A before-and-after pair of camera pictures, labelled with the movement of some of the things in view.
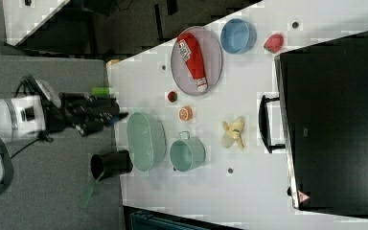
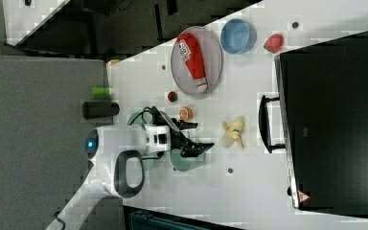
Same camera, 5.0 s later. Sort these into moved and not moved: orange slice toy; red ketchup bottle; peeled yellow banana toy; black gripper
Moved: black gripper
Not moved: red ketchup bottle; orange slice toy; peeled yellow banana toy
